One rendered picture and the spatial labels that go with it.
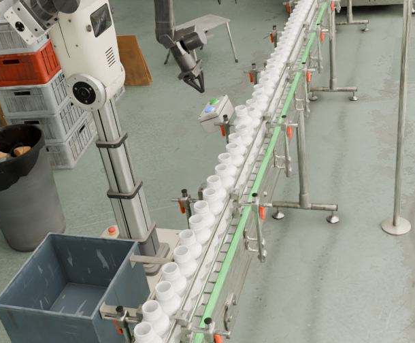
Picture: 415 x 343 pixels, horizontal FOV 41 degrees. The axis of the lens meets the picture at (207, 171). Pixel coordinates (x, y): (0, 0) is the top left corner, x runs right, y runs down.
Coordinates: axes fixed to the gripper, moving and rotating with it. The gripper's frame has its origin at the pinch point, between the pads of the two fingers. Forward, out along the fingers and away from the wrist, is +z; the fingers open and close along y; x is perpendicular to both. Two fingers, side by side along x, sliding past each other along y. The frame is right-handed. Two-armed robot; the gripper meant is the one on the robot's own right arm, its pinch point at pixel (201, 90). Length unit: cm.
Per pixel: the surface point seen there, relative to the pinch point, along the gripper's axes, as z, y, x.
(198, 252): 14, -75, -18
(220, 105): 8.0, 0.8, -3.0
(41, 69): -14, 119, 159
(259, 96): 9.5, 0.3, -18.2
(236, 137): 9.7, -25.8, -16.4
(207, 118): 8.9, -4.2, 1.1
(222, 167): 9.7, -43.2, -17.0
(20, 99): -4, 115, 186
